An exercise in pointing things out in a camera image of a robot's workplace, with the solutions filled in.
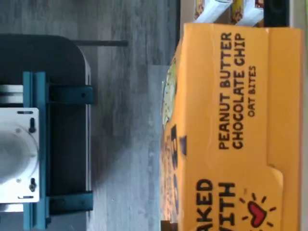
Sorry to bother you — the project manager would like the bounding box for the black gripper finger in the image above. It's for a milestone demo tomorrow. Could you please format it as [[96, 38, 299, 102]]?
[[160, 219, 179, 231]]

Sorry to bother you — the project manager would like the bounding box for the orange Bobo's peanut butter box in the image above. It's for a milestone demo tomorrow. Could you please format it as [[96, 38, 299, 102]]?
[[160, 22, 306, 231]]

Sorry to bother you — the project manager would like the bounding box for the black cart top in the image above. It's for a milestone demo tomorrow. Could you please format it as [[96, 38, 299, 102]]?
[[0, 34, 92, 218]]

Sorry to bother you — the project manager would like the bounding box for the yellow white granola box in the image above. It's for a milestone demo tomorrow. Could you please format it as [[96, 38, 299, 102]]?
[[194, 0, 233, 24], [230, 0, 265, 27]]

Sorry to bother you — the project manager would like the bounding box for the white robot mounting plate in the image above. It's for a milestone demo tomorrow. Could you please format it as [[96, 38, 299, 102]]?
[[0, 107, 40, 204]]

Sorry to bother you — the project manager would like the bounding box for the teal metal frame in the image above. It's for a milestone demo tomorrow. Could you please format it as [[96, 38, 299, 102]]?
[[22, 71, 94, 229]]

